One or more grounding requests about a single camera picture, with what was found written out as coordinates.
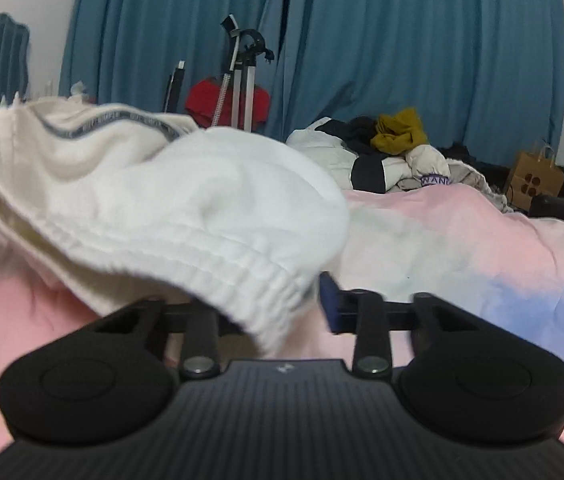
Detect black garment on pile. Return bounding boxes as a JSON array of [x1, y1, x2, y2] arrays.
[[317, 116, 377, 155]]

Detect red cloth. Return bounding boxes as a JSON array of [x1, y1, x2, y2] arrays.
[[184, 78, 271, 130]]

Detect blue curtain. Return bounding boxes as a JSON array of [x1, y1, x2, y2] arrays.
[[59, 0, 564, 166]]

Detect white folding chair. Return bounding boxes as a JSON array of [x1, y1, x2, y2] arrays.
[[163, 60, 185, 113]]

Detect pastel tie-dye bed sheet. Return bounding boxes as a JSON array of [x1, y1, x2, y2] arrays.
[[0, 185, 564, 449]]

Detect brown paper bag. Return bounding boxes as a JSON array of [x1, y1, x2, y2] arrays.
[[506, 141, 564, 212]]

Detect silver camera tripod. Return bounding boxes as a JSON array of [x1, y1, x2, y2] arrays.
[[211, 14, 274, 132]]

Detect white knit sweater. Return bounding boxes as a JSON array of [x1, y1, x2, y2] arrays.
[[0, 98, 349, 356]]

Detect mustard yellow garment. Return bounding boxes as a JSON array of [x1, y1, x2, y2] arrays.
[[371, 107, 428, 156]]

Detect white and black jacket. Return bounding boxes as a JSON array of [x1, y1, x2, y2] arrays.
[[285, 116, 452, 194]]

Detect grey white purple garment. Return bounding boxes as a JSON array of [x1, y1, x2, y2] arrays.
[[387, 159, 513, 214]]

